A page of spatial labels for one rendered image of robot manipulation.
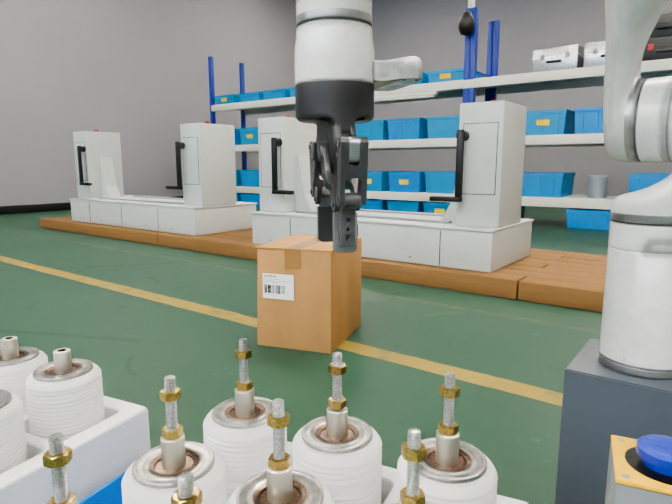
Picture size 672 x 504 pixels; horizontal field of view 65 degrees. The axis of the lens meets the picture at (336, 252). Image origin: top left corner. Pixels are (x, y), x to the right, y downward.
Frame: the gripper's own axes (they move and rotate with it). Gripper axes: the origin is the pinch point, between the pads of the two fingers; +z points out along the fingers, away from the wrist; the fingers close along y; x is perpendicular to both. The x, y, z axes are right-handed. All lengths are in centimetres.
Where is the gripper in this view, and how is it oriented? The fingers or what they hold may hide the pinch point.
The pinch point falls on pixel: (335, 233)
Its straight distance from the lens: 52.0
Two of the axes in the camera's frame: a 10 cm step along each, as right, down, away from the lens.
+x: 9.7, -0.5, 2.4
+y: 2.5, 1.7, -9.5
